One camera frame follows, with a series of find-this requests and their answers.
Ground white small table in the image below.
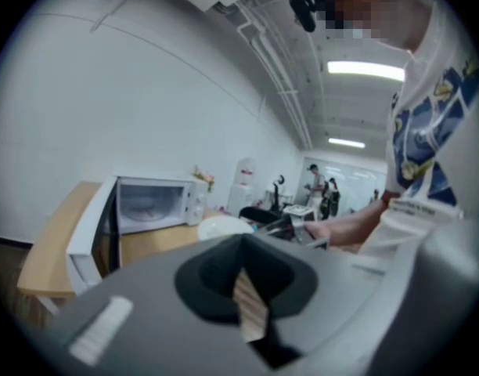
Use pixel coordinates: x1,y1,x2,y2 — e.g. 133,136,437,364
282,204,315,222

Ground black low chair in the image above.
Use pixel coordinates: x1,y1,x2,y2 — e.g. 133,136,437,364
238,205,280,225

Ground long ceiling light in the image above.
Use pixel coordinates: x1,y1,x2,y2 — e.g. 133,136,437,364
326,60,405,83

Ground white blue patterned t-shirt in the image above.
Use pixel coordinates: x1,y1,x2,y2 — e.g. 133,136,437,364
356,0,479,256

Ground short ceiling light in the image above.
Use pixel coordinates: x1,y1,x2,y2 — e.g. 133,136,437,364
327,137,366,150

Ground white ceiling pipes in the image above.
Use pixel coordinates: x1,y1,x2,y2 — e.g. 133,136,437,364
234,0,315,151

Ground white microwave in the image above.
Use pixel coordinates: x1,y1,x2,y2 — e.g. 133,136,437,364
66,173,209,295

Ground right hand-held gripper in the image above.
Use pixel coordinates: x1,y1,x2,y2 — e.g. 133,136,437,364
258,214,330,250

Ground black head camera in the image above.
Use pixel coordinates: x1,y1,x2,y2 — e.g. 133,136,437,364
288,0,335,34

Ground person's right forearm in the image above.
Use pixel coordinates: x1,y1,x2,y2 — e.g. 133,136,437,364
327,200,386,255

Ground white food plate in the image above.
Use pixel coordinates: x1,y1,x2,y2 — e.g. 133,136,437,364
197,215,256,244

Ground black office chair with headrest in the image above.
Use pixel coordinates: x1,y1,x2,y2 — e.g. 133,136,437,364
267,173,294,212

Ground flower bouquet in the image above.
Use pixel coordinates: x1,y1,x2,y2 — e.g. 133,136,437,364
192,164,216,193

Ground white water dispenser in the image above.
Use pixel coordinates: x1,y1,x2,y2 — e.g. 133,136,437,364
226,157,258,217

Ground person's right hand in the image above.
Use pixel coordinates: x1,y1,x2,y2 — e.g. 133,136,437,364
304,222,333,243

